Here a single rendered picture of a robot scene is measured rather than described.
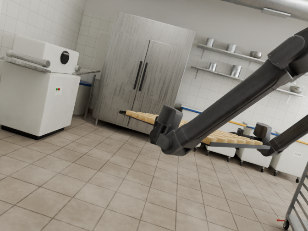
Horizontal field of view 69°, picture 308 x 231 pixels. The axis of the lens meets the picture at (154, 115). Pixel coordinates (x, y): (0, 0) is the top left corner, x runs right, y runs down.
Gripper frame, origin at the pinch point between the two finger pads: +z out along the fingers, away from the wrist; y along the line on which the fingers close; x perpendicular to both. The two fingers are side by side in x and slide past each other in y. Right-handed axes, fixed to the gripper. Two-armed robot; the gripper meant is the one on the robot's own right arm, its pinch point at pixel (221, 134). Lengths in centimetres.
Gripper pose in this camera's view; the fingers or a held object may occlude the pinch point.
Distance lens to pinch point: 117.3
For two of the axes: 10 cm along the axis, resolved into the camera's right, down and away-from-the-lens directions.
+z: -9.7, -2.3, 1.3
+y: 2.2, -9.7, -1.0
